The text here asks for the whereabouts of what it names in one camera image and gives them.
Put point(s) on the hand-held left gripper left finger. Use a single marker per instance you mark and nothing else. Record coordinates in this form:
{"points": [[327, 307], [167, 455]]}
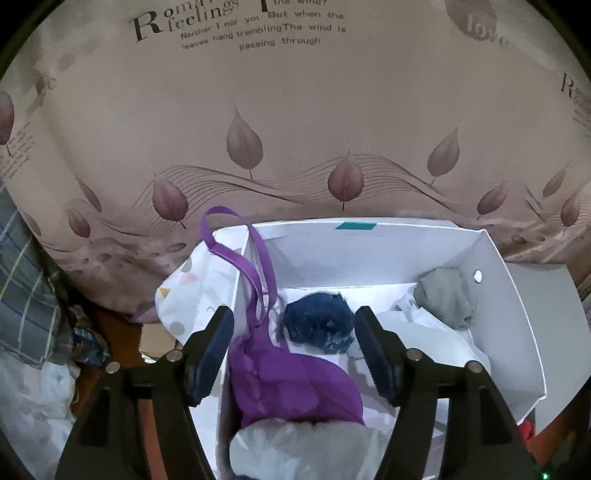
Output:
{"points": [[212, 355]]}

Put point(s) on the navy lace underwear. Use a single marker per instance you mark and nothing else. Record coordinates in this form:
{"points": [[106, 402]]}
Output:
{"points": [[318, 323]]}

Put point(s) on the white cardboard shoe box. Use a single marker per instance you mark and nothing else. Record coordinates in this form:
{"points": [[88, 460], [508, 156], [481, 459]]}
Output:
{"points": [[508, 323]]}

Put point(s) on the small red item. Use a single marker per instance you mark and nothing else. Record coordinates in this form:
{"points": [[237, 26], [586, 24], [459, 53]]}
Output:
{"points": [[526, 429]]}

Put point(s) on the dark printed packet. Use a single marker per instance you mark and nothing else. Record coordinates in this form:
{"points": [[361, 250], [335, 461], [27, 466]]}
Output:
{"points": [[90, 344]]}

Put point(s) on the purple bra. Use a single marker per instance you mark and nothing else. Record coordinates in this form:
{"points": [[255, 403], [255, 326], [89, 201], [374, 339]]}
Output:
{"points": [[286, 383]]}

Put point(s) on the white plastic bag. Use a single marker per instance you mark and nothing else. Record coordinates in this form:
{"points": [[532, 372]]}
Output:
{"points": [[27, 406]]}

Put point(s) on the leaf print curtain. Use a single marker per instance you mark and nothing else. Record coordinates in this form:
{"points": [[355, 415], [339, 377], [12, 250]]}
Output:
{"points": [[295, 115]]}

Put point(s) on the grey underwear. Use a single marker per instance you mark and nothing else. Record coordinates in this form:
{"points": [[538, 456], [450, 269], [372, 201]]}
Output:
{"points": [[445, 295]]}

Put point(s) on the white underwear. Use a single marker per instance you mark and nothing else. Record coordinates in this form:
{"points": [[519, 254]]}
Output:
{"points": [[300, 447]]}

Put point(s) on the white patterned cloth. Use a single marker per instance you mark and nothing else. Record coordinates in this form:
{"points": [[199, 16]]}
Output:
{"points": [[203, 286]]}

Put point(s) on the grey plaid cloth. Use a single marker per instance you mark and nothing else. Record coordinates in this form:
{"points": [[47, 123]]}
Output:
{"points": [[27, 300]]}

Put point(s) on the grey storage box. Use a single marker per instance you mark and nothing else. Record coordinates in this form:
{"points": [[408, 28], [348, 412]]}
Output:
{"points": [[545, 286]]}

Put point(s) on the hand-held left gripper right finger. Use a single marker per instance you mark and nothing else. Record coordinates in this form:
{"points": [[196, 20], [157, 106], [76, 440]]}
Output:
{"points": [[376, 355]]}

